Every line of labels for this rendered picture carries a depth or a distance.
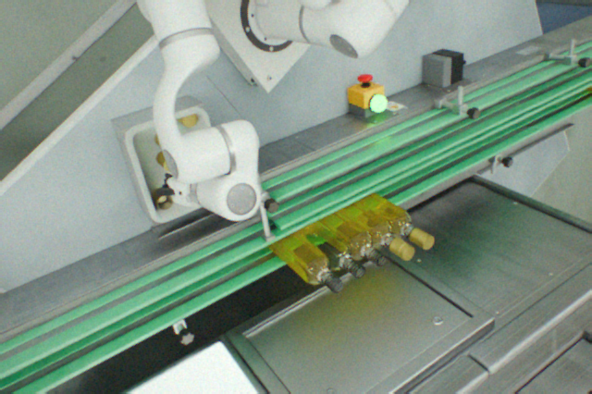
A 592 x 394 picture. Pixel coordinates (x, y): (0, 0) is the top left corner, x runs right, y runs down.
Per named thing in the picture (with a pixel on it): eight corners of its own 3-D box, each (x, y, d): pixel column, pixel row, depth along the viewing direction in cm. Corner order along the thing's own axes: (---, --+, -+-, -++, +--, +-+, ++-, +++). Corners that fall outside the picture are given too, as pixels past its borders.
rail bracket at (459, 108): (430, 108, 136) (471, 121, 126) (431, 81, 132) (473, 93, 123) (441, 104, 138) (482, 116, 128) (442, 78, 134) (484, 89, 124)
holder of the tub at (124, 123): (148, 228, 116) (160, 244, 111) (109, 118, 102) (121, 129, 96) (215, 200, 124) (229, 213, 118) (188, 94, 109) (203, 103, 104)
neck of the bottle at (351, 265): (340, 270, 107) (355, 281, 104) (339, 259, 106) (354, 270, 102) (351, 264, 108) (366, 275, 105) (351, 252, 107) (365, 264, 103)
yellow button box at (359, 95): (347, 111, 137) (364, 118, 131) (345, 85, 133) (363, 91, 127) (367, 104, 140) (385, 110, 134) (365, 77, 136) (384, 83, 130)
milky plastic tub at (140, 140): (141, 211, 113) (154, 227, 107) (109, 118, 102) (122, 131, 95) (212, 182, 121) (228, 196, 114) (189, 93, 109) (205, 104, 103)
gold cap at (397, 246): (388, 254, 111) (402, 264, 107) (388, 241, 109) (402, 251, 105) (400, 247, 112) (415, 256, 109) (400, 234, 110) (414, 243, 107)
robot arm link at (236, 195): (202, 132, 72) (261, 116, 76) (179, 129, 81) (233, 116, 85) (227, 229, 76) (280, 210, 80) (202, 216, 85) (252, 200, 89)
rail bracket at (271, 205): (247, 227, 115) (275, 252, 106) (233, 163, 107) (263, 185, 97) (258, 222, 117) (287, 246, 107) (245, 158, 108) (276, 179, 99)
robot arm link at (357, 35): (287, 23, 90) (346, 31, 78) (328, -34, 92) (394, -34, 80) (315, 60, 97) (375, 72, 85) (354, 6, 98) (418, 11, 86)
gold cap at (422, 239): (418, 240, 115) (433, 248, 111) (407, 242, 113) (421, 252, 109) (421, 226, 113) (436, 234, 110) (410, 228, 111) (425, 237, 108)
